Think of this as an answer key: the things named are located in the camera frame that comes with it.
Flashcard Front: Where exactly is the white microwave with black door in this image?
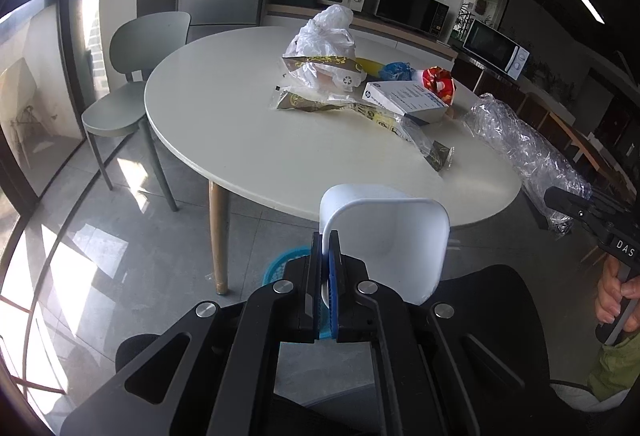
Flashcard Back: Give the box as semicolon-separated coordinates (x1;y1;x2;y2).
462;19;531;81

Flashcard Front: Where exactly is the person's leg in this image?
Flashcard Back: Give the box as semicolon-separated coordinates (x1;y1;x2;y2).
435;264;552;389
115;335;168;372

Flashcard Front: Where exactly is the blue plastic bag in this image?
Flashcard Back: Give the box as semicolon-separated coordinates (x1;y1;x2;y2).
378;61;417;83

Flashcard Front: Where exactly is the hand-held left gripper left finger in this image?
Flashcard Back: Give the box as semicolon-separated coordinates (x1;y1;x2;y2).
60;231;326;436

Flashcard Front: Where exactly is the black window frame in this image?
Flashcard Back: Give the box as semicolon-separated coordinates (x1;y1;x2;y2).
0;0;108;237

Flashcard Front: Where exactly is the person's right hand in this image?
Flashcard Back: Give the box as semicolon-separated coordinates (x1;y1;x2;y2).
595;258;640;324

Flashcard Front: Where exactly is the grey-green plastic chair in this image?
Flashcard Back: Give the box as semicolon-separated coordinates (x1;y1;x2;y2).
81;12;192;213

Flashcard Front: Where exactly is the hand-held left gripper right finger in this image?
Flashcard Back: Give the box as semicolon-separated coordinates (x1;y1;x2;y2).
327;230;581;436

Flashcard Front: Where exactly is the white plastic container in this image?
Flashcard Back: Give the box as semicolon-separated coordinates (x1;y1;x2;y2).
319;183;449;307

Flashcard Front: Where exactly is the person's left leg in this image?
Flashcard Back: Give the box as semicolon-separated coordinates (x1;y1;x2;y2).
115;335;168;372

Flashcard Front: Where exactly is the yellow packet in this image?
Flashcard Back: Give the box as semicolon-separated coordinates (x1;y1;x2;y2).
354;57;387;80

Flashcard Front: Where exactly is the blue plastic basket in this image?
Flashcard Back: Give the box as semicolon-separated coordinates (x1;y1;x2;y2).
261;246;333;342

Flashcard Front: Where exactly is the wooden table leg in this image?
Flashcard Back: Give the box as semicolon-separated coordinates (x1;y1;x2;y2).
208;181;231;295

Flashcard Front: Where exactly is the wooden background furniture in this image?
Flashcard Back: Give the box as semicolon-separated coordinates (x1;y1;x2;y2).
520;91;631;202

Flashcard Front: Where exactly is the kitchen counter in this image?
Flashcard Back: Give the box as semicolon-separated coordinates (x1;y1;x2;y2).
265;3;459;63

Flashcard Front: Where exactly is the gold patterned brown wrapper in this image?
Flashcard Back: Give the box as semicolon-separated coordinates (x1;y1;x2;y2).
281;56;362;73
272;86;362;113

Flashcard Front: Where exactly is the long clear yellow-printed wrapper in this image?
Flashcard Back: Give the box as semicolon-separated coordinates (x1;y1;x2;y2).
350;102;454;172

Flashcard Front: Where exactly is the green potted plant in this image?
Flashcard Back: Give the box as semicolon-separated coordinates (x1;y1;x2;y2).
452;3;474;40

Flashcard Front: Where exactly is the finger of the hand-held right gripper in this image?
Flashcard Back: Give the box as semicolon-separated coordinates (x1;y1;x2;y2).
544;186;596;223

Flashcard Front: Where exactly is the white plastic bag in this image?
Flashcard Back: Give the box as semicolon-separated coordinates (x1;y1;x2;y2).
284;5;368;93

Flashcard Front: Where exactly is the person's right leg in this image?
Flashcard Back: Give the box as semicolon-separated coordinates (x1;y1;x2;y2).
435;264;552;389

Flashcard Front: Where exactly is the clear bubble wrap sheet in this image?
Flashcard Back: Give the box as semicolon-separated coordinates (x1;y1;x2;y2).
462;92;593;233

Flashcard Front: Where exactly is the red wrapper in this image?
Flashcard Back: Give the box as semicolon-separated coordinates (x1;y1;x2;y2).
421;67;459;105

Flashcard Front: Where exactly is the white printed cardboard box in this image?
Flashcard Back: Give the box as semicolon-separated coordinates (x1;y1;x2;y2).
361;80;450;125

